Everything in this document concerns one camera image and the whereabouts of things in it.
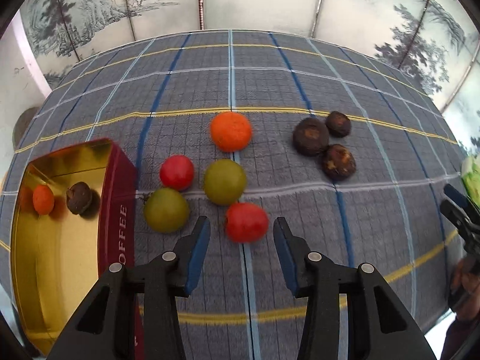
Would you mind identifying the green fruit with stem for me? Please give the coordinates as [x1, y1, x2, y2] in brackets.
[143, 188, 191, 233]

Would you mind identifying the red tomato front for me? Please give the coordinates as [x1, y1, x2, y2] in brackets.
[225, 202, 269, 243]

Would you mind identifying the red tomato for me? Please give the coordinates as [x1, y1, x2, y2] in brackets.
[225, 202, 269, 243]
[160, 154, 194, 192]

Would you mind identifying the green round fruit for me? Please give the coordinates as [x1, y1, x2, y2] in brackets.
[202, 158, 247, 206]

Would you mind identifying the person right hand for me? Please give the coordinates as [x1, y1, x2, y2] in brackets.
[450, 257, 479, 323]

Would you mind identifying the green white packet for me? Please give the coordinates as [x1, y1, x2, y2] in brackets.
[460, 154, 480, 207]

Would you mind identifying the red gold coffee tin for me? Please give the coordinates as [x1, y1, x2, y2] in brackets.
[10, 138, 137, 355]

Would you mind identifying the brown fruit in tin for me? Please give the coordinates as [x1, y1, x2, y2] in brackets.
[66, 181, 93, 215]

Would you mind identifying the small brown fruit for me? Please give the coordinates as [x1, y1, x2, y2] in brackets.
[325, 111, 352, 137]

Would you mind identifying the small orange in tin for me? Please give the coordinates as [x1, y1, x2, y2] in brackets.
[32, 184, 55, 215]

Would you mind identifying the large brown fruit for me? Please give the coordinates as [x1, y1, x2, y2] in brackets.
[292, 117, 329, 156]

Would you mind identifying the painted folding screen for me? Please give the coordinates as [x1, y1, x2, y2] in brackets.
[11, 0, 479, 152]

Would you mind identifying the grey round cushion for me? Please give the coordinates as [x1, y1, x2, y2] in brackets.
[12, 106, 40, 150]

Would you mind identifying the grey plaid tablecloth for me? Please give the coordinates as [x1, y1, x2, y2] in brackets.
[1, 30, 462, 359]

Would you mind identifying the large orange tangerine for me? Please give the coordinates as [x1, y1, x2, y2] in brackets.
[210, 111, 253, 153]

